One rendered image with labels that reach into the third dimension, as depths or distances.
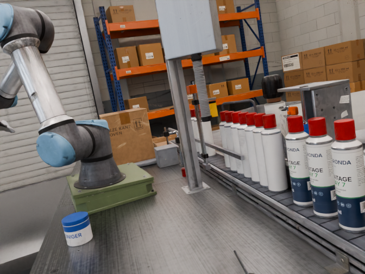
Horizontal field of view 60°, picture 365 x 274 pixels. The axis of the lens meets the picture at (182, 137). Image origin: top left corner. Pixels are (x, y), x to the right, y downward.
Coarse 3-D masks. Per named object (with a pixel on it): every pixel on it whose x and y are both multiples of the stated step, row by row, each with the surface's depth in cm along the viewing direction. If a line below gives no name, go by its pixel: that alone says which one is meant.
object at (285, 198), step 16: (176, 144) 184; (208, 160) 131; (224, 160) 126; (240, 176) 103; (272, 192) 84; (288, 192) 82; (304, 208) 71; (320, 224) 63; (336, 224) 62; (352, 240) 56
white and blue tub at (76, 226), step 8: (72, 216) 87; (80, 216) 86; (88, 216) 87; (64, 224) 84; (72, 224) 83; (80, 224) 84; (88, 224) 86; (64, 232) 86; (72, 232) 84; (80, 232) 84; (88, 232) 86; (72, 240) 84; (80, 240) 84; (88, 240) 86
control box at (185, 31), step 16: (160, 0) 98; (176, 0) 96; (192, 0) 95; (208, 0) 93; (160, 16) 99; (176, 16) 97; (192, 16) 96; (208, 16) 94; (176, 32) 98; (192, 32) 97; (208, 32) 95; (176, 48) 99; (192, 48) 98; (208, 48) 96
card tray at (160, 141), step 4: (164, 136) 231; (168, 136) 232; (172, 136) 233; (176, 136) 233; (156, 140) 230; (160, 140) 231; (164, 140) 231; (168, 140) 232; (156, 144) 224; (160, 144) 221; (164, 144) 219
